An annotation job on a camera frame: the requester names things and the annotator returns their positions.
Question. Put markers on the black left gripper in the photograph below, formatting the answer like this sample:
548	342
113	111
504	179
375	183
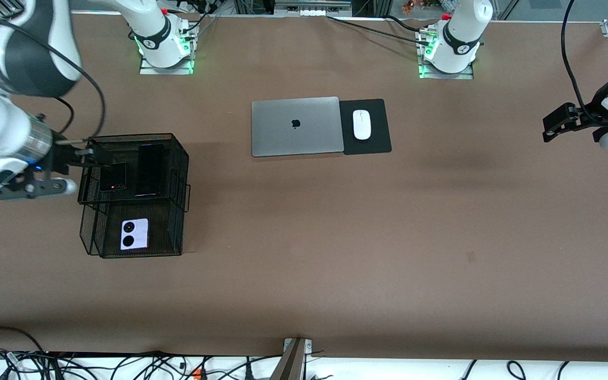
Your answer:
587	116

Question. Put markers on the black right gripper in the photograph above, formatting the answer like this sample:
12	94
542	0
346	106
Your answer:
61	158

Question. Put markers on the black flip phone dual camera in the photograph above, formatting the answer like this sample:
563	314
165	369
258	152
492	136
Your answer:
113	177

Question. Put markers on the black slab phone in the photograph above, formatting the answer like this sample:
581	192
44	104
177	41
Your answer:
149	171

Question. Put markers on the white flip phone round lenses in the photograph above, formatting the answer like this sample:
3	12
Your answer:
143	235

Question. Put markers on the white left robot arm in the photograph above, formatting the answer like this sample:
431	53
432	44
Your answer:
462	37

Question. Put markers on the black mesh desk organizer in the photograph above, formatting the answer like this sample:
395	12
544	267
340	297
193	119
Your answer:
167	232

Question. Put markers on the black mouse pad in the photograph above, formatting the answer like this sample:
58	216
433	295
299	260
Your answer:
378	126

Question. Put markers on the white computer mouse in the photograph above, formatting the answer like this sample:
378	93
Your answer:
362	125

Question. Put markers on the orange connector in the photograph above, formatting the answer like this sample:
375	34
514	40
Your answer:
196	374

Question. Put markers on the grey power strip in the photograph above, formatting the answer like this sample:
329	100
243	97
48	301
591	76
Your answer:
312	6

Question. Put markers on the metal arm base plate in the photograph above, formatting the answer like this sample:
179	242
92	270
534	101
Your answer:
467	75
148	69

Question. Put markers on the metal bracket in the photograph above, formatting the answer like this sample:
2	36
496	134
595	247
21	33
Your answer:
291	361

